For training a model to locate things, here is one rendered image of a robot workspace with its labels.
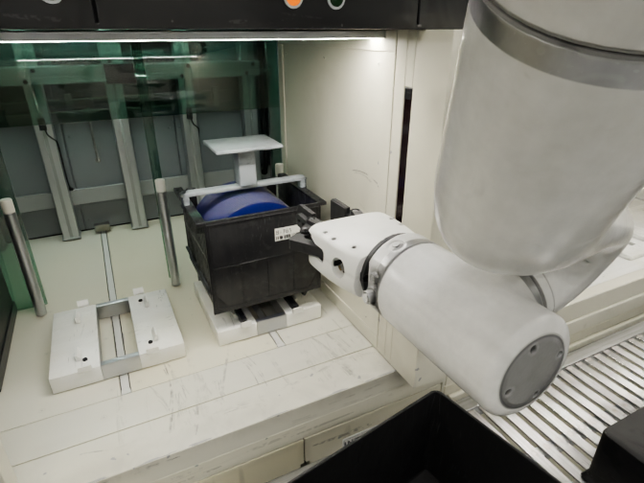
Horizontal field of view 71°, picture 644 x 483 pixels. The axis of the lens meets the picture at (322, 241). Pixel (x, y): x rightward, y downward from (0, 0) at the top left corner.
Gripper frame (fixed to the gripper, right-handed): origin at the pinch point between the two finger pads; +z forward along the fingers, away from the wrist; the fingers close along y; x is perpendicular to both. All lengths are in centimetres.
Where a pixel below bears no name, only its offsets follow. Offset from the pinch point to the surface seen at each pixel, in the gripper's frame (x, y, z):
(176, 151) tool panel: -12, -2, 92
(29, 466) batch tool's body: -32, -40, 9
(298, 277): -21.2, 5.8, 21.6
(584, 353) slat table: -43, 63, -2
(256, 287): -21.3, -2.6, 21.7
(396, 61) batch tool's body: 17.3, 14.9, 7.5
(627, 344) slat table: -43, 74, -5
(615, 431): -33, 37, -23
